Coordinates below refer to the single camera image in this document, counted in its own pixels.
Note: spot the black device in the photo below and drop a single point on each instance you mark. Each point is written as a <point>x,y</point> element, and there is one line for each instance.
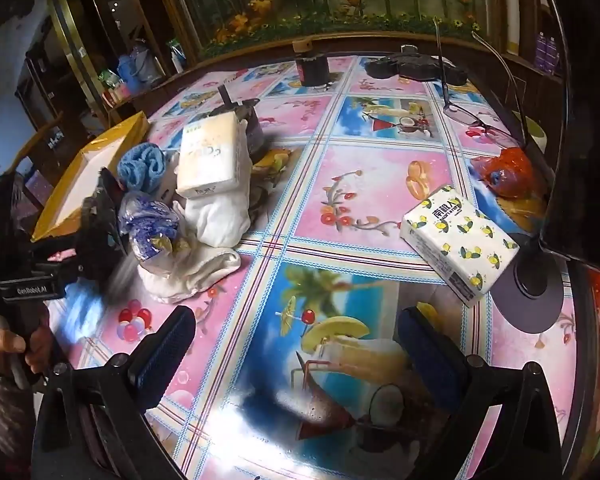
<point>415,66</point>

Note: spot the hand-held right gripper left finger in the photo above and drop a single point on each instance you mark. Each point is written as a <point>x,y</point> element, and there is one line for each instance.
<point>166,350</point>

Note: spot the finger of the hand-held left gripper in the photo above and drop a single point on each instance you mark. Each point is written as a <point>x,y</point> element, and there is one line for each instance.
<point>87,302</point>
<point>80,257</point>

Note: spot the yellow cardboard box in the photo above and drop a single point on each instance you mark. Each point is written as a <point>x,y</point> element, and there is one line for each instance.
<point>125,132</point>

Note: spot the pink tissue pack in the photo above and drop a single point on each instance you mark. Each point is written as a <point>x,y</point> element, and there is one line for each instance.
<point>210,155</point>

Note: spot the white cloth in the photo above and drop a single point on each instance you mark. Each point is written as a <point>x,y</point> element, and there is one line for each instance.
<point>210,220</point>

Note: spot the purple box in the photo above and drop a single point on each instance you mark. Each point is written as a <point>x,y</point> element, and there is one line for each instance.
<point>547,52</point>

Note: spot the eyeglasses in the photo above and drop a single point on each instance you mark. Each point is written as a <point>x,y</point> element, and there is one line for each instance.
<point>462,111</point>

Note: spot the person's left forearm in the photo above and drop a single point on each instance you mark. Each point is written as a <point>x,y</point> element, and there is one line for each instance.
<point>0,425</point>

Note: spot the dark bottle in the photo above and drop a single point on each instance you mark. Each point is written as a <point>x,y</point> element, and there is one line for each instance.
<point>312,67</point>

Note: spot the blue white plastic bag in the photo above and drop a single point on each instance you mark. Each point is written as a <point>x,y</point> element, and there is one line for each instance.
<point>147,222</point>

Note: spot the green packet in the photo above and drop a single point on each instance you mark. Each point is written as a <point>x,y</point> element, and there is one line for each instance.
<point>109,80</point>

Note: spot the grey blue thermos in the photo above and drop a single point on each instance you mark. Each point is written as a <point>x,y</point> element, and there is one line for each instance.
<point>149,62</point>

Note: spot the black cup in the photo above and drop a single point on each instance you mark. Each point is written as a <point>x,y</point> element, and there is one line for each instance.
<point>254,125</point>

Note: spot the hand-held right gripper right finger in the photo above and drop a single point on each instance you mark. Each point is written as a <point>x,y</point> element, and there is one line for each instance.
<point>427,355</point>

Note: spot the purple black clamp tool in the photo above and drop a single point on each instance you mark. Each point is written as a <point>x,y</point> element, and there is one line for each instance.
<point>530,300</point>

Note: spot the white spray bottle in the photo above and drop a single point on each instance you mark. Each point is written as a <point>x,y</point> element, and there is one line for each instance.
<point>175,57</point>

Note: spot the pink container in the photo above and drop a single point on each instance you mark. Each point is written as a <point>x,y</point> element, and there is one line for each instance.
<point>117,92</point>

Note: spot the wooden sideboard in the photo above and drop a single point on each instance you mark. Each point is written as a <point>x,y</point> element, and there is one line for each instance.
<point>155,95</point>

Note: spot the lemon print tissue pack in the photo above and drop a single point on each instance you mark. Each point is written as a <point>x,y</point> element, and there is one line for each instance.
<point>455,245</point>

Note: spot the printed tablecloth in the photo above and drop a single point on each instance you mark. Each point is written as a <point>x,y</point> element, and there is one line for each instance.
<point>380,185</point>

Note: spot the blue towel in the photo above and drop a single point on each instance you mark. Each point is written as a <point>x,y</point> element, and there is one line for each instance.
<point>140,165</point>

